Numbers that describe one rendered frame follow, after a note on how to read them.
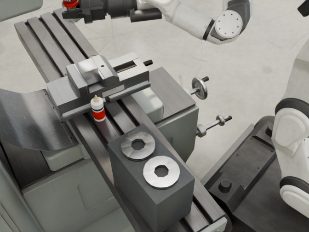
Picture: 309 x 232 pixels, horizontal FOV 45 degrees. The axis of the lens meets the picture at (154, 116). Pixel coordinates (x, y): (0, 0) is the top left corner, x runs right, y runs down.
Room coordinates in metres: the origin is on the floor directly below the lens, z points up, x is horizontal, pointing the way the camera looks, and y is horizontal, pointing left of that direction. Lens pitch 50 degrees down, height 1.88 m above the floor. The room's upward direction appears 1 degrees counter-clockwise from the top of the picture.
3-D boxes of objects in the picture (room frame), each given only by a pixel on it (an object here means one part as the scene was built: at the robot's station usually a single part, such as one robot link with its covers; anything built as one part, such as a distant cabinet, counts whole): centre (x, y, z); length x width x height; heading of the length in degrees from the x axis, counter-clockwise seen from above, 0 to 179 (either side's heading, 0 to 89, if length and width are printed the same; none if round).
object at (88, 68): (0.93, 0.22, 1.01); 0.06 x 0.05 x 0.06; 28
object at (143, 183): (0.52, 0.01, 1.00); 0.22 x 0.12 x 0.20; 36
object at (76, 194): (0.98, 0.22, 0.41); 0.80 x 0.30 x 0.60; 121
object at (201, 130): (1.12, -0.29, 0.48); 0.22 x 0.06 x 0.06; 121
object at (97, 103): (0.82, 0.19, 0.96); 0.04 x 0.04 x 0.11
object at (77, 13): (0.93, 0.23, 1.24); 0.06 x 0.02 x 0.03; 99
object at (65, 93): (0.95, 0.20, 0.96); 0.35 x 0.15 x 0.11; 118
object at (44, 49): (0.91, 0.21, 0.86); 1.24 x 0.23 x 0.08; 31
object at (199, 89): (1.22, -0.19, 0.60); 0.16 x 0.12 x 0.12; 121
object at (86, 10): (0.98, 0.15, 1.24); 0.13 x 0.12 x 0.10; 9
